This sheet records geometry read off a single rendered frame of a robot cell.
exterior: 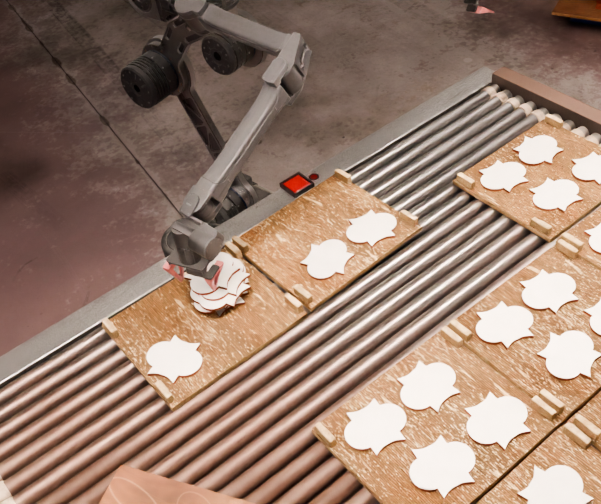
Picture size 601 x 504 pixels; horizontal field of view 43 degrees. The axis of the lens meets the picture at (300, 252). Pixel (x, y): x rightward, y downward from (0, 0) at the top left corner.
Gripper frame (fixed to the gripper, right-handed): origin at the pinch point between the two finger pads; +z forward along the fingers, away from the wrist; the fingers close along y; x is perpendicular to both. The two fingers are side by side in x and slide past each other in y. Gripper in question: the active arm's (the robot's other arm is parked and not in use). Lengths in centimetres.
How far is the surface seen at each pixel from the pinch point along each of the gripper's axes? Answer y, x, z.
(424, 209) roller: 43, 53, 8
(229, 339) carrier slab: 12.3, -8.8, 7.7
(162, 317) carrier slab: -7.9, -8.0, 7.9
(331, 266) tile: 27.6, 21.3, 6.0
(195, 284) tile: -0.8, -0.2, 0.9
